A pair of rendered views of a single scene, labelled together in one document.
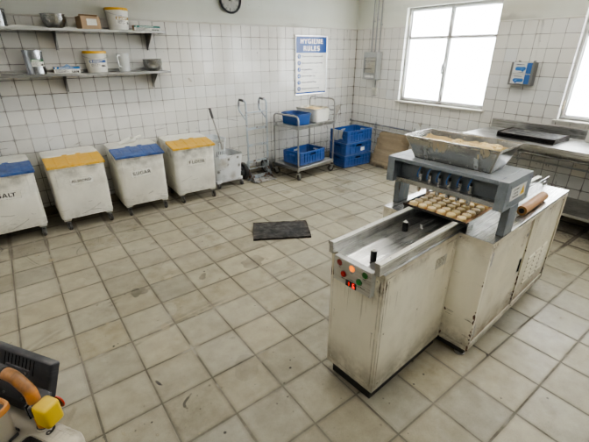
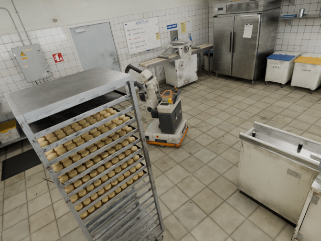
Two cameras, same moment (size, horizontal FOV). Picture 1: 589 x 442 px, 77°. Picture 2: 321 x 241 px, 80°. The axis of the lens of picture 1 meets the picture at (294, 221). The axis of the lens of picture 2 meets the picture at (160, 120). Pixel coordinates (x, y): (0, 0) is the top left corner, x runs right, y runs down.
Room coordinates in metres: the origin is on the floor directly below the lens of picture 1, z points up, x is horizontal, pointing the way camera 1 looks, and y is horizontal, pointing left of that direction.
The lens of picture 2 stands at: (0.78, -2.10, 2.15)
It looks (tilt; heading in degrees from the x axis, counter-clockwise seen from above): 30 degrees down; 96
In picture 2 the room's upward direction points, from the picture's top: 9 degrees counter-clockwise
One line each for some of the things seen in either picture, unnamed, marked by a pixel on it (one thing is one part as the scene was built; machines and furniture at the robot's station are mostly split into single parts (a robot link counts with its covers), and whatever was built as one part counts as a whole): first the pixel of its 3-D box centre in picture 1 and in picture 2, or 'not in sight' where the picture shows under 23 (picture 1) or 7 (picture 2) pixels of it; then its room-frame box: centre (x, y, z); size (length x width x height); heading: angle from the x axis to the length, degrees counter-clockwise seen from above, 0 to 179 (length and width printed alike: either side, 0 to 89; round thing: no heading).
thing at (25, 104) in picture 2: not in sight; (107, 183); (0.13, -0.97, 0.93); 0.64 x 0.51 x 1.78; 43
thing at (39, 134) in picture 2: not in sight; (88, 112); (0.27, -1.12, 1.68); 0.64 x 0.03 x 0.03; 43
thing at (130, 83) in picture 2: not in sight; (150, 173); (0.51, -0.93, 0.97); 0.03 x 0.03 x 1.70; 43
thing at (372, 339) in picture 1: (391, 299); (276, 174); (1.78, -0.57, 0.45); 0.70 x 0.34 x 0.90; 131
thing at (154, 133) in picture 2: not in sight; (166, 130); (0.56, 0.92, 0.16); 0.67 x 0.64 x 0.25; 160
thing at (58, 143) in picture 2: not in sight; (92, 125); (0.27, -1.12, 1.59); 0.64 x 0.03 x 0.03; 43
